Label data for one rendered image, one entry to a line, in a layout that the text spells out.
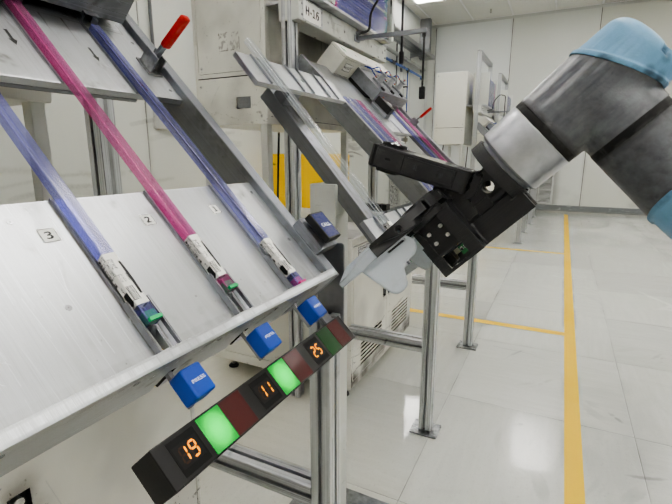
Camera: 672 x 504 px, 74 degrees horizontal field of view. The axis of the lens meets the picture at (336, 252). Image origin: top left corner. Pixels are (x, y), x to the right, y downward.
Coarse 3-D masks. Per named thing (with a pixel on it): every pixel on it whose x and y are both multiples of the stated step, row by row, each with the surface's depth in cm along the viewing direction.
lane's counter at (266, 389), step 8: (264, 376) 48; (248, 384) 46; (256, 384) 47; (264, 384) 47; (272, 384) 48; (256, 392) 46; (264, 392) 47; (272, 392) 47; (264, 400) 46; (272, 400) 47
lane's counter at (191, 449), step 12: (192, 432) 39; (168, 444) 37; (180, 444) 37; (192, 444) 38; (204, 444) 39; (180, 456) 37; (192, 456) 37; (204, 456) 38; (180, 468) 36; (192, 468) 37
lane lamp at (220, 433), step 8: (216, 408) 42; (200, 416) 40; (208, 416) 41; (216, 416) 41; (224, 416) 42; (200, 424) 40; (208, 424) 40; (216, 424) 41; (224, 424) 41; (208, 432) 40; (216, 432) 40; (224, 432) 41; (232, 432) 41; (208, 440) 39; (216, 440) 40; (224, 440) 40; (232, 440) 41; (216, 448) 39; (224, 448) 40
